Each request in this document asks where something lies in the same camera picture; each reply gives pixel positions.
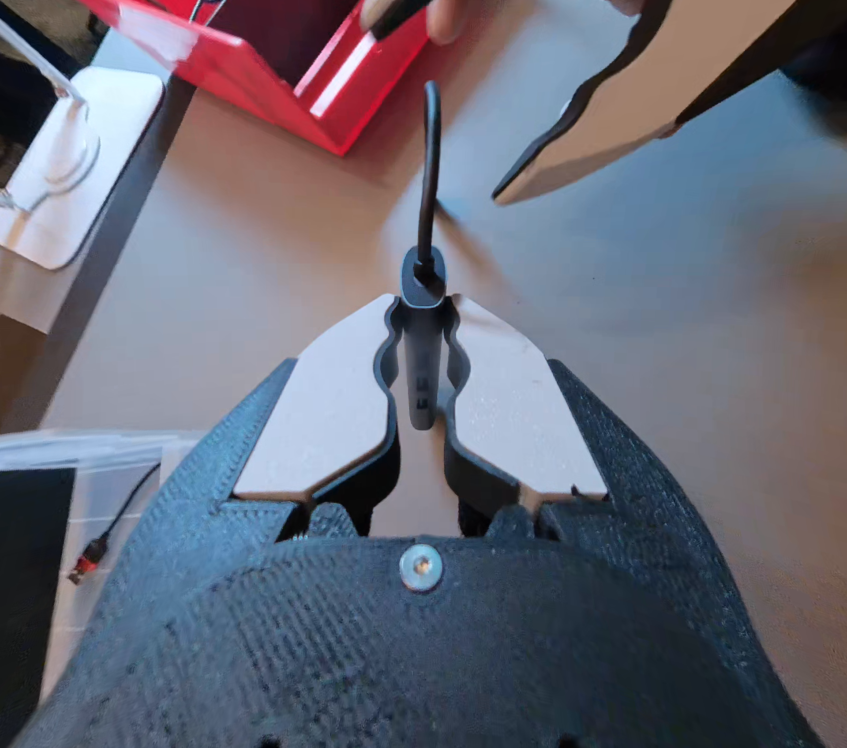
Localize black foam pad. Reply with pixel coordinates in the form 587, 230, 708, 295
0, 466, 78, 725

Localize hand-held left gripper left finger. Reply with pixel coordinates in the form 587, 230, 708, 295
233, 294, 402, 505

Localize clear plastic box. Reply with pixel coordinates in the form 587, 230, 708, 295
0, 429, 207, 706

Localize red plastic bin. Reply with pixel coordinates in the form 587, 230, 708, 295
34, 0, 432, 158

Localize black usb cable red ends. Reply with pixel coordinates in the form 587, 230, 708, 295
68, 463, 163, 586

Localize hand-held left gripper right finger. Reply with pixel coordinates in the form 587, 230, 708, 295
443, 294, 608, 507

